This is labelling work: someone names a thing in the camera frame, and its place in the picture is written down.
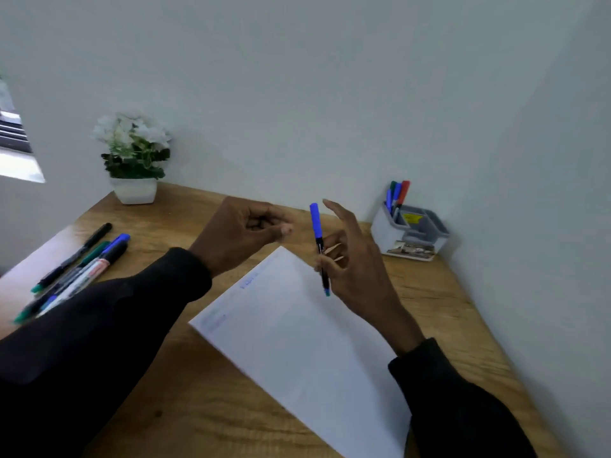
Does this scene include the person's right hand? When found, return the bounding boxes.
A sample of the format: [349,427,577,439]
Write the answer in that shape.
[313,198,426,356]

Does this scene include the person's left hand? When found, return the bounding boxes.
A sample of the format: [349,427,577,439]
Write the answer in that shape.
[188,195,296,278]

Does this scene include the blue felt-tip pen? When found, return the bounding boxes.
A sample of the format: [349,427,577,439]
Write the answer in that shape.
[309,202,331,297]

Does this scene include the person's left forearm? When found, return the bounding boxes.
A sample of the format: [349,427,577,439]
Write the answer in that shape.
[0,247,213,458]

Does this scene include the person's right forearm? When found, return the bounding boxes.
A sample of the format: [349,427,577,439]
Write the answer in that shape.
[388,337,538,458]

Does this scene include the white paper sheet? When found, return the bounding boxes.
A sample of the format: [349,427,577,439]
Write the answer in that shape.
[188,246,412,458]

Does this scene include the grey desk organizer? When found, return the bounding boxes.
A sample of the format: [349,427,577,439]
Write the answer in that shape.
[370,202,451,262]

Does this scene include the blue marker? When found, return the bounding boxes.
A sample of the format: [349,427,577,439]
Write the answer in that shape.
[385,183,403,216]
[40,233,131,308]

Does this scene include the white flower potted plant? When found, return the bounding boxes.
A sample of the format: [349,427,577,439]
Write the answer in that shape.
[91,113,172,205]

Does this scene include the white marker with black cap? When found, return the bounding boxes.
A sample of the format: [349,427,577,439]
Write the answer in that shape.
[36,241,129,318]

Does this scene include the thin black pen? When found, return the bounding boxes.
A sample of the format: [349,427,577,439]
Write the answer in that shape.
[31,222,114,295]

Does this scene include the window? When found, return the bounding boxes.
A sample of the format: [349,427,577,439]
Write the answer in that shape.
[0,77,46,184]

